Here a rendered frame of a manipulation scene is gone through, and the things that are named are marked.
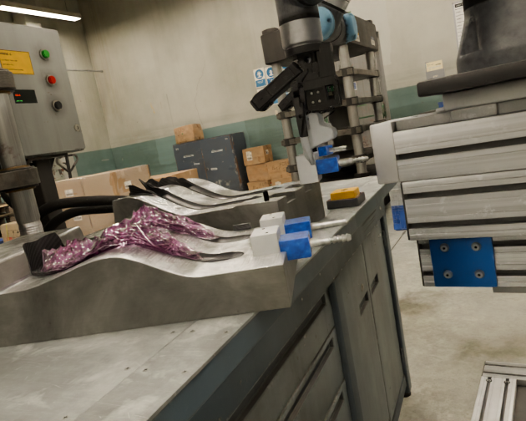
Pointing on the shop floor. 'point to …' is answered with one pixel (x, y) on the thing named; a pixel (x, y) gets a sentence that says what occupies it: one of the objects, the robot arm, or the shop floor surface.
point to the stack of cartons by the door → (265, 168)
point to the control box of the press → (36, 105)
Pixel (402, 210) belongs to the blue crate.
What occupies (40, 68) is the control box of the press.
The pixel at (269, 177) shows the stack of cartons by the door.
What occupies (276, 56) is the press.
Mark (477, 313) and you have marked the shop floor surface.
